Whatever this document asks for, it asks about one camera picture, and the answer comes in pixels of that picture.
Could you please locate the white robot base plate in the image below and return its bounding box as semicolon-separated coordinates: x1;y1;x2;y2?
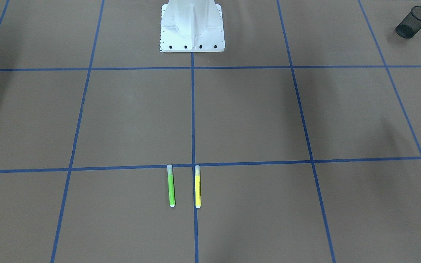
159;0;225;53

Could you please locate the far black mesh pen cup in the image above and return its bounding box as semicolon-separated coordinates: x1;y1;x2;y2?
395;5;421;39

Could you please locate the yellow highlighter pen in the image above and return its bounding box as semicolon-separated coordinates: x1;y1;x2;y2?
194;165;202;209

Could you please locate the green highlighter pen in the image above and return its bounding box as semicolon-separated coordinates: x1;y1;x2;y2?
167;164;176;208

